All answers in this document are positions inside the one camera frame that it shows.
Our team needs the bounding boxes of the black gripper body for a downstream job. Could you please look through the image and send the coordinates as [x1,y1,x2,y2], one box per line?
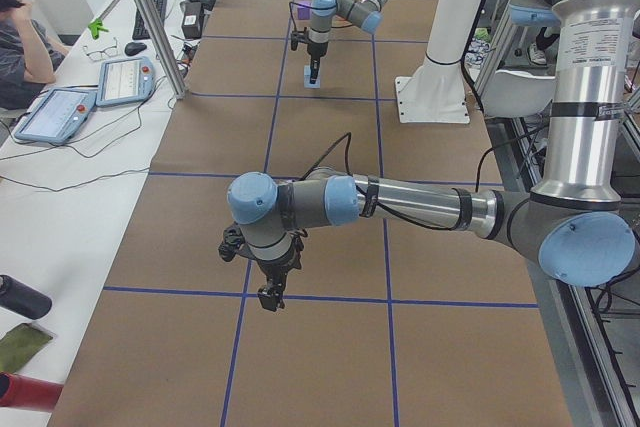
[290,29,328,65]
[218,223,303,292]

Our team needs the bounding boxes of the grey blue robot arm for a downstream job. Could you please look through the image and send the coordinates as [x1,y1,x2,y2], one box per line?
[219,0,639,311]
[290,0,388,88]

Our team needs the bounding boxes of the purple foam block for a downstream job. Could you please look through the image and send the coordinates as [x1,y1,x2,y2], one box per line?
[296,1,311,21]

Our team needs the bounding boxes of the black power adapter box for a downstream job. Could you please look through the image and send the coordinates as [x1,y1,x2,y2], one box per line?
[181,2,204,39]

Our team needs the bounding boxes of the black computer keyboard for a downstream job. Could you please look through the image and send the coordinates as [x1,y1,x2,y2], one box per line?
[132,0,169,42]

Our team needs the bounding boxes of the black computer mouse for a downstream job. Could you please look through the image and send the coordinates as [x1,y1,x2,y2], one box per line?
[124,41,147,57]

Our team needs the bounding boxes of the far blue teach pendant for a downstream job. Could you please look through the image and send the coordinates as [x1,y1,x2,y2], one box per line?
[96,56,155,107]

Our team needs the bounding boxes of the blue teach pendant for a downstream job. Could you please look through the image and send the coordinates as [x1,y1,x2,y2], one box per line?
[14,88,97,145]
[96,56,155,107]

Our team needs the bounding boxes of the black framed eyeglasses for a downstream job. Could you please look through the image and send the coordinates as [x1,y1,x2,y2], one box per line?
[82,37,119,62]

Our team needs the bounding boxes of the green plastic clamp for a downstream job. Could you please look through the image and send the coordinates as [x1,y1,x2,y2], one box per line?
[88,18,109,40]

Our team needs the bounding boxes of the white side table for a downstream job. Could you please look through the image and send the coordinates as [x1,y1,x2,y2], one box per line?
[0,0,221,378]

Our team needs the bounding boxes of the black drink bottle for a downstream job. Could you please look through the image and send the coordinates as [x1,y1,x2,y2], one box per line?
[1,274,52,320]

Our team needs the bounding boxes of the green cloth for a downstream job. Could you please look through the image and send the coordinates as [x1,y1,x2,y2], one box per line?
[0,323,53,373]

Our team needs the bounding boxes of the near blue teach pendant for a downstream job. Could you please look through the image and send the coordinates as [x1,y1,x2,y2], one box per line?
[14,88,97,145]

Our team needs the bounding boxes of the red cylinder bottle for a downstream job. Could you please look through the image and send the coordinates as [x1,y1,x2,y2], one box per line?
[1,372,64,413]

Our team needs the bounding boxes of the seated person in grey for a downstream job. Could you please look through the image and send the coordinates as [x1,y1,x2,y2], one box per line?
[1,0,69,111]

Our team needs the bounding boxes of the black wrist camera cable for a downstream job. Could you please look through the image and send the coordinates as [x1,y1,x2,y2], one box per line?
[288,0,314,38]

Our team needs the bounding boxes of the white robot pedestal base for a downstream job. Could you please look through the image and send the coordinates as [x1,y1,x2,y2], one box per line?
[395,0,482,124]

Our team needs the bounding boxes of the aluminium frame post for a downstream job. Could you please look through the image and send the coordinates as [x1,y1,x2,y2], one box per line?
[134,0,186,100]

